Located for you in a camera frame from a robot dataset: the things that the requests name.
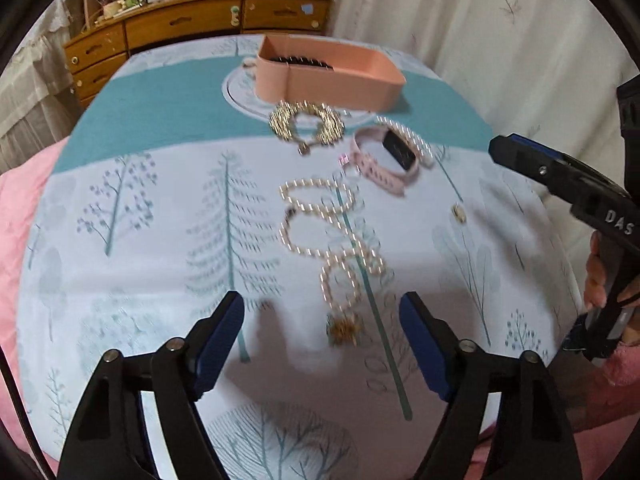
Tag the person's right hand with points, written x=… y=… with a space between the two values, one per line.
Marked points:
x=595 y=280

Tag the pink smart watch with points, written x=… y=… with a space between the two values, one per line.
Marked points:
x=380 y=172

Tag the small gold earring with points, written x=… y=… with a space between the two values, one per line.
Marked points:
x=459 y=213

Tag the white lace curtain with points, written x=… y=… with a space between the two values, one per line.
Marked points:
x=35 y=90

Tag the person's right forearm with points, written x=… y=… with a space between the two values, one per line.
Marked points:
x=625 y=365

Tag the clutter of small ornaments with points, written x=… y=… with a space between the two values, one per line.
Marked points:
x=122 y=4

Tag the pink jewelry box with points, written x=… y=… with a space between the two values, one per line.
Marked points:
x=330 y=82

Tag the pink blanket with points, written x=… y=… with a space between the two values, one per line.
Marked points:
x=25 y=200

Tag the wooden dresser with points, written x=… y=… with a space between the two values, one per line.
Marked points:
x=165 y=22

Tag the tree-printed tablecloth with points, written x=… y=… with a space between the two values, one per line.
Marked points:
x=150 y=240

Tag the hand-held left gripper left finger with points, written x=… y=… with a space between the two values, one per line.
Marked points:
x=219 y=347

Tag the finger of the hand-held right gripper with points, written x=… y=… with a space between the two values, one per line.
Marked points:
x=530 y=160

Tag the white patterned curtain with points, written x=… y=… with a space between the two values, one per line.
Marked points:
x=475 y=20

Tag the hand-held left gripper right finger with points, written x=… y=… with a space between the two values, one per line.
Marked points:
x=425 y=347

